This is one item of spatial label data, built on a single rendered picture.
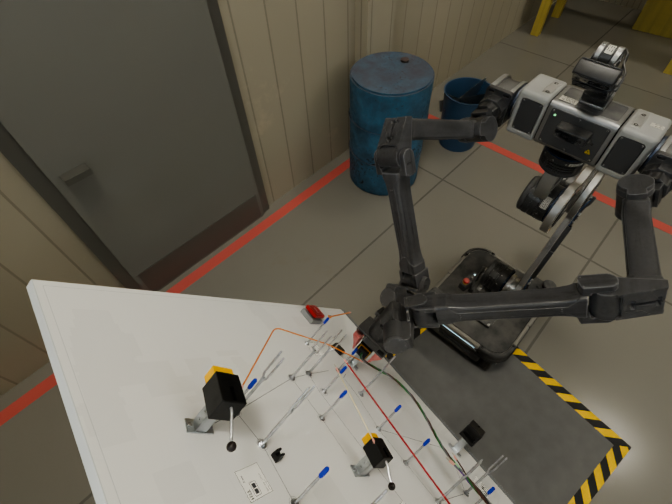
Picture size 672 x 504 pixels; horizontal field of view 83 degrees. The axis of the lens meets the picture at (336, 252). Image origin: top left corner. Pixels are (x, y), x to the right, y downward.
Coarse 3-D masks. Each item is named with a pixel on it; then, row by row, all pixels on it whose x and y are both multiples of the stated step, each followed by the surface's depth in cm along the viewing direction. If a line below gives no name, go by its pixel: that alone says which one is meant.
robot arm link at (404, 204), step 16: (400, 160) 97; (384, 176) 103; (400, 176) 99; (400, 192) 102; (400, 208) 104; (400, 224) 106; (400, 240) 109; (416, 240) 110; (400, 256) 113; (416, 256) 111; (400, 272) 116; (416, 272) 112; (416, 288) 114
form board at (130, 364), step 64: (64, 320) 58; (128, 320) 67; (192, 320) 80; (256, 320) 97; (64, 384) 51; (128, 384) 57; (192, 384) 65; (320, 384) 92; (384, 384) 117; (128, 448) 49; (192, 448) 55; (256, 448) 63; (320, 448) 73; (448, 448) 110
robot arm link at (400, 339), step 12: (408, 300) 93; (420, 300) 92; (408, 312) 92; (384, 324) 92; (396, 324) 90; (408, 324) 90; (384, 336) 90; (396, 336) 87; (408, 336) 87; (384, 348) 89; (396, 348) 89; (408, 348) 89
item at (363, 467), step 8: (376, 440) 74; (368, 448) 74; (376, 448) 73; (384, 448) 74; (368, 456) 74; (376, 456) 72; (384, 456) 72; (392, 456) 74; (360, 464) 75; (368, 464) 74; (376, 464) 72; (384, 464) 73; (360, 472) 74; (368, 472) 75; (392, 488) 69
